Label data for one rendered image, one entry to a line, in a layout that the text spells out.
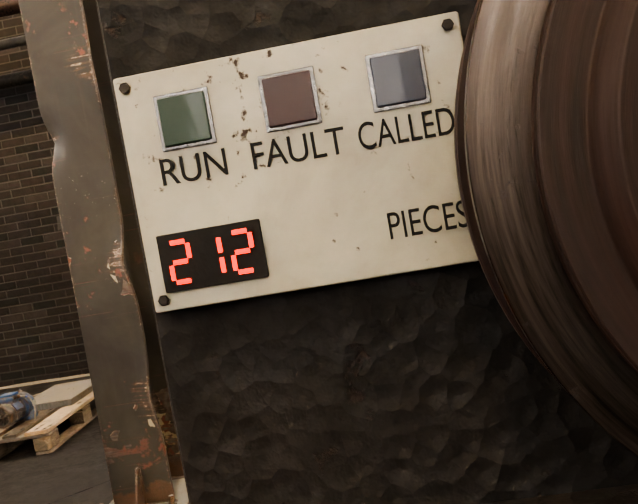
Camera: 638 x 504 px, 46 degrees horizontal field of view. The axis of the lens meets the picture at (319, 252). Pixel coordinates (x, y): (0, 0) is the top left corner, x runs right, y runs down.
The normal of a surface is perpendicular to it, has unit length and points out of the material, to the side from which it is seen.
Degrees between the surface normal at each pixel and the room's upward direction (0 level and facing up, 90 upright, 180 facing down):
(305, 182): 90
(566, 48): 90
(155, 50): 90
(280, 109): 90
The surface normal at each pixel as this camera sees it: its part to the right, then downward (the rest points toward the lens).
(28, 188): -0.09, 0.07
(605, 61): -0.92, -0.11
